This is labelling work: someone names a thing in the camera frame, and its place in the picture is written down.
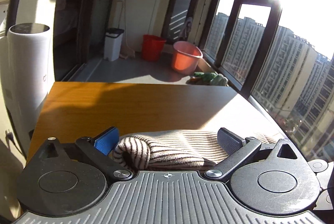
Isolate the hanging grey cloth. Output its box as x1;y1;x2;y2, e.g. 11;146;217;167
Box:
183;17;194;41

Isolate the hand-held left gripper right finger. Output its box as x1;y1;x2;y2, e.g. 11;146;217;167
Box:
204;128;300;183

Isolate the dark framed mirror door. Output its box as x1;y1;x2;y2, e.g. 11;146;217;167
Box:
160;0;201;43

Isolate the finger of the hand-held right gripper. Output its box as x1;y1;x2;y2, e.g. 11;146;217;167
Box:
308;159;334;190

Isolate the pink plastic bucket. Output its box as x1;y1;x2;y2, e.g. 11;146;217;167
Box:
171;41;203;73

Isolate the striped knit shirt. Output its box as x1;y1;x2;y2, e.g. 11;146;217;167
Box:
112;129;281;171

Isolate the long thin pole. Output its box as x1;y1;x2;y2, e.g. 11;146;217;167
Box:
198;0;211;42

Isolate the red bucket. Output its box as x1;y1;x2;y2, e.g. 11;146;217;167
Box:
142;34;166;62

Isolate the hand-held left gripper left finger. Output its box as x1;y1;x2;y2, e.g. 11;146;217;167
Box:
34;127;133;181

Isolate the white trash bin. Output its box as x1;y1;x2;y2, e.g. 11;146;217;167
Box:
104;28;125;62

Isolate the dark window frame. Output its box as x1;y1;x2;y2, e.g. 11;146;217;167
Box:
201;0;287;136

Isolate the white cylindrical air purifier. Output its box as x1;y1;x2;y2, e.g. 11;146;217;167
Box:
6;24;52;159

